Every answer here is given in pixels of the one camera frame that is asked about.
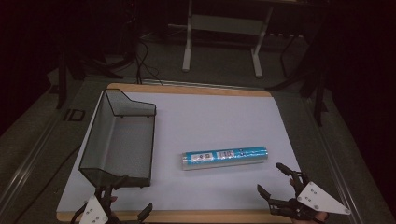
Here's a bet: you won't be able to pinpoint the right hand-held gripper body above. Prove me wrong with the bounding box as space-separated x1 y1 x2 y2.
268 171 352 224

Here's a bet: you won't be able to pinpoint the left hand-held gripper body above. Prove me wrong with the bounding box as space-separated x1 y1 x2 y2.
78 185 122 224

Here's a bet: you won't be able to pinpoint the black mesh basket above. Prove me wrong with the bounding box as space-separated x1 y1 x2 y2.
78 88 157 189

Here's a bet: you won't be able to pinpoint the blue labelled film roll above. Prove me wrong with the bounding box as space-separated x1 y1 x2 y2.
181 146 269 172

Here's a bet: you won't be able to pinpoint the person's left hand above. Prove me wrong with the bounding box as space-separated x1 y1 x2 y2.
107 195 120 224

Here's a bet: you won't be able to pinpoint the person's right hand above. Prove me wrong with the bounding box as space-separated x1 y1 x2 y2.
289 177 329 224

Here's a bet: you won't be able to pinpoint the white table mat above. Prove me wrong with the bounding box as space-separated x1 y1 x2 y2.
56 91 302 215

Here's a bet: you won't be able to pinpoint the black metal stand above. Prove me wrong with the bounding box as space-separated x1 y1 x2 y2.
266 29 331 128

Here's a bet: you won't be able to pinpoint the dark equipment tower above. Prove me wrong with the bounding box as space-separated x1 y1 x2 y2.
102 0 141 73

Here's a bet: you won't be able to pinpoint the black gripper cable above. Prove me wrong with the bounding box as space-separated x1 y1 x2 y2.
70 201 89 224

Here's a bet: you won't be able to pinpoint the metal floor rail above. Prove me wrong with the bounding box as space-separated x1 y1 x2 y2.
0 106 64 216
303 96 368 224

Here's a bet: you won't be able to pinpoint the thin black floor cable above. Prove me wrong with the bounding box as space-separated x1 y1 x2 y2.
12 144 82 224

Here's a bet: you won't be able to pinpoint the black rectangular floor frame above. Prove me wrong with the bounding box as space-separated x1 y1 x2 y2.
63 108 87 122

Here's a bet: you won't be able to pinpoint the black floor cables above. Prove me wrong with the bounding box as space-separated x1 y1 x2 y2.
133 38 163 86

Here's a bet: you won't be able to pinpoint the white metal desk frame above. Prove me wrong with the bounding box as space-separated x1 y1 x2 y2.
181 0 276 79

